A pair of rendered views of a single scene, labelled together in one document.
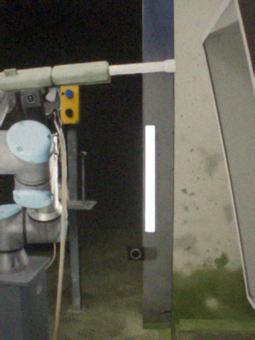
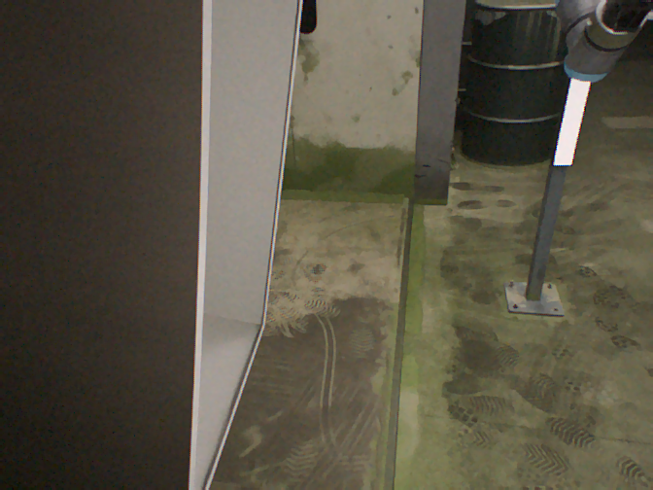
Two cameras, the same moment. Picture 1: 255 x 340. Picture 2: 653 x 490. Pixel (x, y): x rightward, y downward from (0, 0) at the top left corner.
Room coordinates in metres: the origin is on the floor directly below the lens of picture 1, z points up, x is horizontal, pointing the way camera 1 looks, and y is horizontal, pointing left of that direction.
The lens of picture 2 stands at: (2.09, -0.22, 1.42)
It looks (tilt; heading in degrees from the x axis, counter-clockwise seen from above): 32 degrees down; 187
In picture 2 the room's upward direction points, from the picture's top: 4 degrees counter-clockwise
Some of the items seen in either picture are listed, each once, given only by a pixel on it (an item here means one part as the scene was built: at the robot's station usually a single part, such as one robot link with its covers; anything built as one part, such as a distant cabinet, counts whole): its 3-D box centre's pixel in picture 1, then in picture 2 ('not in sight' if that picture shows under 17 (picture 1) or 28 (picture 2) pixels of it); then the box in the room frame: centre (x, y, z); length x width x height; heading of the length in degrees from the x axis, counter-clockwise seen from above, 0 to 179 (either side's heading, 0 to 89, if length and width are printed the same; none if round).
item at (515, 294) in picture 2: not in sight; (532, 297); (0.24, 0.39, 0.01); 0.20 x 0.20 x 0.01; 85
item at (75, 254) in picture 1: (73, 194); not in sight; (2.39, 0.36, 0.82); 0.06 x 0.06 x 1.64; 85
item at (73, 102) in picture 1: (70, 103); not in sight; (2.33, 0.36, 1.42); 0.12 x 0.06 x 0.26; 85
